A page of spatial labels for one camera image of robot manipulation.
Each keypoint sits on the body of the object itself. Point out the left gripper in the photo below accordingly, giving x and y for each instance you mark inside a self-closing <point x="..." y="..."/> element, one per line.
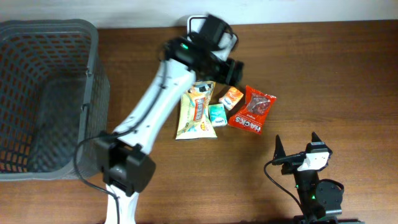
<point x="232" y="73"/>

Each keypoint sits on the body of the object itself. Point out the grey plastic mesh basket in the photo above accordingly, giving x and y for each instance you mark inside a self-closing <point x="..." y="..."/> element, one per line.
<point x="54" y="95"/>

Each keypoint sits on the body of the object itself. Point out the white barcode scanner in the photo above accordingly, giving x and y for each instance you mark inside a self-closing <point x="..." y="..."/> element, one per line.
<point x="194" y="24"/>

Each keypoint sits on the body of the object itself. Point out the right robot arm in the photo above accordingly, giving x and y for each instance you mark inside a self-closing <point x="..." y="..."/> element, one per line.
<point x="319" y="199"/>

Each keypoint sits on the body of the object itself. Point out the orange tissue pack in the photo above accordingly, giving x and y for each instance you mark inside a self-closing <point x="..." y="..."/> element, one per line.
<point x="231" y="98"/>

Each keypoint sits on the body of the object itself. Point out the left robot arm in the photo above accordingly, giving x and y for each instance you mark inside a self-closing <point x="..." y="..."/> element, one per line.
<point x="123" y="156"/>

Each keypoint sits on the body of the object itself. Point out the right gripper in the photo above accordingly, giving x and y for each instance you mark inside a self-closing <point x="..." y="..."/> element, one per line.
<point x="294" y="162"/>

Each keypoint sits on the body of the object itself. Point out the red Hacks candy bag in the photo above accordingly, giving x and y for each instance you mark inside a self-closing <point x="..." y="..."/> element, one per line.
<point x="251" y="117"/>

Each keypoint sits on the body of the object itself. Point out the green tissue pack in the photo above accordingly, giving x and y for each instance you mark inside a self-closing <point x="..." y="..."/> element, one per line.
<point x="217" y="115"/>

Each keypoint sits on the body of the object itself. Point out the yellow snack bag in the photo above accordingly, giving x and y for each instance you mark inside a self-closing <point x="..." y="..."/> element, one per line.
<point x="194" y="122"/>

